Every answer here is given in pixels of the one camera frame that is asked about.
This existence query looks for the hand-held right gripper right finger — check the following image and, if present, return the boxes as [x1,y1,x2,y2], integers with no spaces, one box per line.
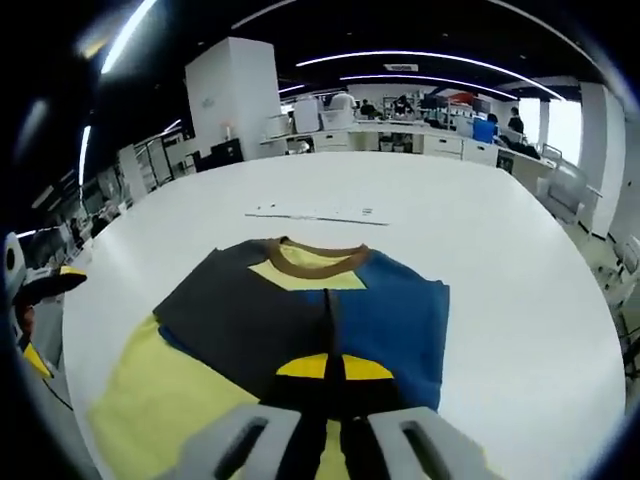
[327,288,494,480]

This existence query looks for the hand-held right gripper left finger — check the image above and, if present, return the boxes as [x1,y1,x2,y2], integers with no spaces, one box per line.
[169,288,331,480]

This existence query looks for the yellow grey blue garment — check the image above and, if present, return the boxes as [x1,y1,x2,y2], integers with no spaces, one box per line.
[85,237,451,480]

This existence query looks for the white template sheet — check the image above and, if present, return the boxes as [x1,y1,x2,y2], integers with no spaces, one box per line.
[244,199,391,227]

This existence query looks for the white storage shelving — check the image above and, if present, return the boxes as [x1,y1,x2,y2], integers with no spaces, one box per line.
[117,134,201,194]

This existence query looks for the black cabinet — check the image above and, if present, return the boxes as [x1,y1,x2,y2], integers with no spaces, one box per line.
[209,140,245,164]

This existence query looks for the white square pillar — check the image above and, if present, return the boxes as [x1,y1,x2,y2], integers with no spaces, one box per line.
[184,35,289,161]
[579,82,627,236]

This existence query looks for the white counter with drawers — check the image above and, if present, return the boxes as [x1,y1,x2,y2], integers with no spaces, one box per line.
[259,122,556,181]

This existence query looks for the white standing board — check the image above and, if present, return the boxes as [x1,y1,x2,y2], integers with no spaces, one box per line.
[293,98,321,134]

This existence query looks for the blue box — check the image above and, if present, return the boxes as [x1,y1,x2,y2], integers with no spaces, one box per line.
[472,117,497,144]

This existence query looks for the bright window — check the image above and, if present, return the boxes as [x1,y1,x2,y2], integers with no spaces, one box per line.
[519,97,581,166]

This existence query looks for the long ceiling light strip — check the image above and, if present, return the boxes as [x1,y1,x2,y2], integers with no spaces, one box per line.
[295,49,564,101]
[339,74,519,100]

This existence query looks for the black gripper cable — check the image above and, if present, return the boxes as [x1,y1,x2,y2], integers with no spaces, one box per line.
[47,379,75,412]

